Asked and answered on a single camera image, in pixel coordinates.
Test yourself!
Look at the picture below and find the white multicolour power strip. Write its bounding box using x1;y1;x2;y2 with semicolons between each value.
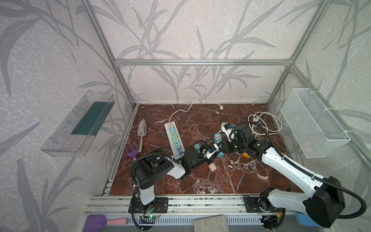
164;121;185;160

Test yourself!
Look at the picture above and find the blue power strip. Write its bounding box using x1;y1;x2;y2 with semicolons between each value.
214;133;224;157

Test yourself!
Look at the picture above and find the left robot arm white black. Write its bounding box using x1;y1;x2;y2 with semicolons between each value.
129;141;222;206

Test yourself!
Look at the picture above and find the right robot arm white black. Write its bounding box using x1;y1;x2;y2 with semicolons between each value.
221;121;367;228

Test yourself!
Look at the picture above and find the orange power strip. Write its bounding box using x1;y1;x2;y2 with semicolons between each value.
243;153;251;159

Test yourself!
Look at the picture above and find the metal garden trowel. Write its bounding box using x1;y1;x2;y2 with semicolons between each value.
137;119;147;153

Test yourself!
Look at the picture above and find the purple pink hand rake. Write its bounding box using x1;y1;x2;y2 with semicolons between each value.
125;143;139;160

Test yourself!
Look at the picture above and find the grey sponge block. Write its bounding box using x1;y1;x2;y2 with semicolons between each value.
194;215;229;232

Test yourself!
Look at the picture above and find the blue sponge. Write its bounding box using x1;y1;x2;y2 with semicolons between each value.
294;212;319;227

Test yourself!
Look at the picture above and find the purple pink brush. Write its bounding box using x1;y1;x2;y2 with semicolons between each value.
83;215;129;232

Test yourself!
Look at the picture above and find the white coiled cable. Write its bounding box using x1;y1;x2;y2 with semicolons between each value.
247;111;283;136

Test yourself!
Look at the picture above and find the white power strip cord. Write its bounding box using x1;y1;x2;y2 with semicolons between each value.
168;98;225;123

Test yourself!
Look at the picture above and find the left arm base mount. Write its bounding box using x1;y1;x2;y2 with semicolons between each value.
128;197;169;214

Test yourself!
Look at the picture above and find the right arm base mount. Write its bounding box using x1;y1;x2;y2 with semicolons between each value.
243;195;282;214

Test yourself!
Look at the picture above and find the white wire mesh basket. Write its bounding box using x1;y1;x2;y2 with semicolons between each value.
281;88;351;158

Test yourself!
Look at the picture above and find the clear plastic wall tray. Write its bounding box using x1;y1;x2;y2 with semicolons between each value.
41;90;116;158

